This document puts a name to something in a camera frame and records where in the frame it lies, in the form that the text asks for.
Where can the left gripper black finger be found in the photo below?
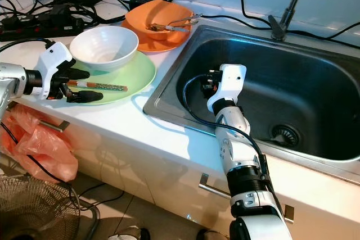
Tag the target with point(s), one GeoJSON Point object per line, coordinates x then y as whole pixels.
{"type": "Point", "coordinates": [80, 73]}
{"type": "Point", "coordinates": [87, 96]}

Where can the white bowl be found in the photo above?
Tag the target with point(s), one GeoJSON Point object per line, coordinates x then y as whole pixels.
{"type": "Point", "coordinates": [104, 46]}

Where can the light green plate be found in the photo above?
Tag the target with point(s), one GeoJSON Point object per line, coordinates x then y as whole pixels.
{"type": "Point", "coordinates": [138, 74]}

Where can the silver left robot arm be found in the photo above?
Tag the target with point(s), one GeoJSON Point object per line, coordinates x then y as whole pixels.
{"type": "Point", "coordinates": [17, 82]}

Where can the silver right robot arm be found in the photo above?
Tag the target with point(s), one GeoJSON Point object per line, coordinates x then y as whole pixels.
{"type": "Point", "coordinates": [239, 150]}

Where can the black power strip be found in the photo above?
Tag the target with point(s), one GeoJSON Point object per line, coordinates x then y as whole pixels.
{"type": "Point", "coordinates": [39, 25]}

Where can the red plastic bag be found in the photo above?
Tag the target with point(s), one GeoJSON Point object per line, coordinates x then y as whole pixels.
{"type": "Point", "coordinates": [45, 150]}

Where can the silver utensil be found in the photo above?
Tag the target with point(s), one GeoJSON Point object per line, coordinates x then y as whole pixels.
{"type": "Point", "coordinates": [183, 21]}

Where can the orange plate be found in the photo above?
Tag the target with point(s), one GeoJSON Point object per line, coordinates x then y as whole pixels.
{"type": "Point", "coordinates": [154, 46]}

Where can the metal sink drain strainer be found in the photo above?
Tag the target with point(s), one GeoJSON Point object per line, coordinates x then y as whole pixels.
{"type": "Point", "coordinates": [287, 134]}

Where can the orange bowl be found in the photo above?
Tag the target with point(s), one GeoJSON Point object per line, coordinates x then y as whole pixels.
{"type": "Point", "coordinates": [154, 10]}

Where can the small black power brick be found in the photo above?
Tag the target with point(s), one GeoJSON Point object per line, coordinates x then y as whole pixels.
{"type": "Point", "coordinates": [143, 2]}

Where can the stainless steel sink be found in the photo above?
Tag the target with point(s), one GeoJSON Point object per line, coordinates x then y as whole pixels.
{"type": "Point", "coordinates": [315, 88]}

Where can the grey chrome faucet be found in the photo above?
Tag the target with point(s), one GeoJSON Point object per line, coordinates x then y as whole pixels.
{"type": "Point", "coordinates": [289, 7]}

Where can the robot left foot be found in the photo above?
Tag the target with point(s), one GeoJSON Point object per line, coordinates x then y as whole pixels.
{"type": "Point", "coordinates": [129, 233]}

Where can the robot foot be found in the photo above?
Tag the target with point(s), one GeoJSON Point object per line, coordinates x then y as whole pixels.
{"type": "Point", "coordinates": [211, 235]}
{"type": "Point", "coordinates": [129, 233]}

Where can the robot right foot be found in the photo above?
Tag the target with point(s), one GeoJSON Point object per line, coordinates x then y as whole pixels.
{"type": "Point", "coordinates": [211, 235]}

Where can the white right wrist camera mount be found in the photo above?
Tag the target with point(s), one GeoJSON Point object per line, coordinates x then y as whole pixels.
{"type": "Point", "coordinates": [230, 82]}

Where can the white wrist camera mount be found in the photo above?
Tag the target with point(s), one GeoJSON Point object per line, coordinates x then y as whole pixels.
{"type": "Point", "coordinates": [230, 82]}
{"type": "Point", "coordinates": [55, 57]}

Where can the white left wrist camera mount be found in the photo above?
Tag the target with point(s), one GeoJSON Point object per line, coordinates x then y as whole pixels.
{"type": "Point", "coordinates": [55, 57]}

